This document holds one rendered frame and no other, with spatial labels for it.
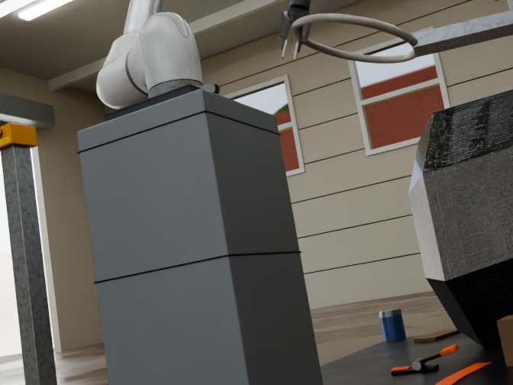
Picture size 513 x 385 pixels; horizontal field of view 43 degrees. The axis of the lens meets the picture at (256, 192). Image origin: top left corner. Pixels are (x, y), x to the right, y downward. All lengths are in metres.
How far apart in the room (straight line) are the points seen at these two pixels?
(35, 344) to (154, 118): 1.17
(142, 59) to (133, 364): 0.81
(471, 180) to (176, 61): 0.94
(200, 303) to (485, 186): 0.96
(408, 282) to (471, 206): 6.65
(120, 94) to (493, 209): 1.14
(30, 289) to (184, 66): 1.11
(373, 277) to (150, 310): 7.32
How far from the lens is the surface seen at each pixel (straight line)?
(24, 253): 2.54
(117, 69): 1.95
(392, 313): 2.93
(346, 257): 8.92
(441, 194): 2.08
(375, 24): 2.32
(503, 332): 1.85
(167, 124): 1.59
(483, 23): 2.46
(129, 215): 1.64
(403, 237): 8.68
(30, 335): 2.53
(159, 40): 1.82
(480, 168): 2.06
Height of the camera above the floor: 0.30
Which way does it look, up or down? 9 degrees up
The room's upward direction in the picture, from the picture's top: 10 degrees counter-clockwise
